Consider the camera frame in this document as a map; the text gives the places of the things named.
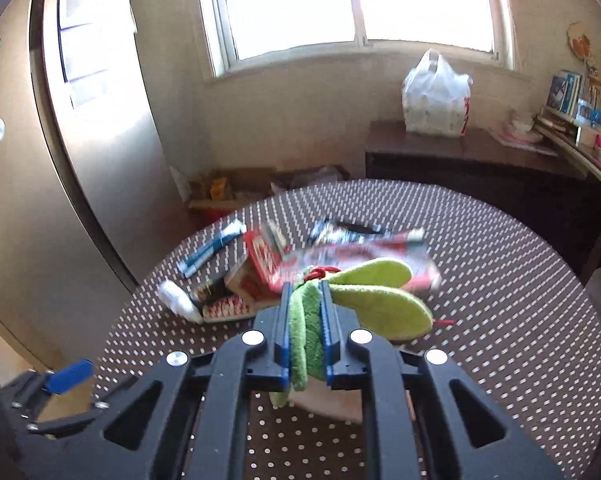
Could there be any red white small box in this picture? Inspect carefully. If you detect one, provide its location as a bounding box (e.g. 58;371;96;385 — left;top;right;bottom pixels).
243;230;287;292

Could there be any black white packet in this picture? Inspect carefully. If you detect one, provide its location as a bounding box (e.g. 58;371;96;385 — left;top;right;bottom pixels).
309;217;387;247

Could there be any open brown cardboard box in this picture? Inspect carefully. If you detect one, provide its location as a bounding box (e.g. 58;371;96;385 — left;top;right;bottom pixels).
184;164;352;212

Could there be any white tube with dark cap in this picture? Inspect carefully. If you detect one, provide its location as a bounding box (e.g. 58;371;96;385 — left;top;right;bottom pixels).
157;280;204;324

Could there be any white framed window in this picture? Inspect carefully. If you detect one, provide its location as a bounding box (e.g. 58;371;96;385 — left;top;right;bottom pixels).
195;0;520;82

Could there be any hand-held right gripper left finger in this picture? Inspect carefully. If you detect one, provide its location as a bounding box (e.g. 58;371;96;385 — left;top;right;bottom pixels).
18;282;294;480

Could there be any dark wooden sideboard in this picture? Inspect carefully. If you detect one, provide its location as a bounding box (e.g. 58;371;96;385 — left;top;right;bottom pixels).
365;120;601;277

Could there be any red cardboard box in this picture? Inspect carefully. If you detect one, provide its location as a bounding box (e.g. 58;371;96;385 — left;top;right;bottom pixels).
190;205;242;232

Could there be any blue white toothpaste tube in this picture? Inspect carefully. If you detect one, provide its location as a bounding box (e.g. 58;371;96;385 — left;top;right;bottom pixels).
178;222;247;279

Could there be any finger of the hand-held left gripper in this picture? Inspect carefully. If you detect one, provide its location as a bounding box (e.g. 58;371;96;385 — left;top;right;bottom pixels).
41;358;95;396

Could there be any brown polka dot tablecloth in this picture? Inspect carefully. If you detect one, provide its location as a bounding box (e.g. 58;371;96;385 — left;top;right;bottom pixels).
93;178;601;480

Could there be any pink placemat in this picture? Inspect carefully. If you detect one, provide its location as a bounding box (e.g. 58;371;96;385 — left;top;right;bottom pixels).
489;127;557;157

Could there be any orange cartoon wall decoration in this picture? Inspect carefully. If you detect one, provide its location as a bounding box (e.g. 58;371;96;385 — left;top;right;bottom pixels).
567;22;595;59

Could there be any white plastic shopping bag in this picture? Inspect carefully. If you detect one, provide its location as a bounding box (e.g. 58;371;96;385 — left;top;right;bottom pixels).
402;49;475;137

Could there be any green plush toy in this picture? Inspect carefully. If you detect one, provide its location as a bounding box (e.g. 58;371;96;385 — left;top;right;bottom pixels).
269;257;457;408

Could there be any wooden wall shelf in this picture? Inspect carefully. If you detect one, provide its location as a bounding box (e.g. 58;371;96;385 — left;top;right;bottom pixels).
535;115;601;187

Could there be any row of books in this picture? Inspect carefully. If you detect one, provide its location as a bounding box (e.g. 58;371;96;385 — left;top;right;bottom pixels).
545;70;601;127

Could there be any silver double-door refrigerator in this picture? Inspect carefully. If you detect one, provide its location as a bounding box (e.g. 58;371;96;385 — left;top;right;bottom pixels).
0;0;192;361

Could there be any red printed snack wrapper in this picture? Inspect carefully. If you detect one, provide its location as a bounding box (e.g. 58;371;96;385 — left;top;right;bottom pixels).
279;229;442;292

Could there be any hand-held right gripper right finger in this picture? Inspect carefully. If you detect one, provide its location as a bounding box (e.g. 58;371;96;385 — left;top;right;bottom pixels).
319;281;567;480

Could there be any beige paper piece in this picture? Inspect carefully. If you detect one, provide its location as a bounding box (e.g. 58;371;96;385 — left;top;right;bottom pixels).
289;389;367;422

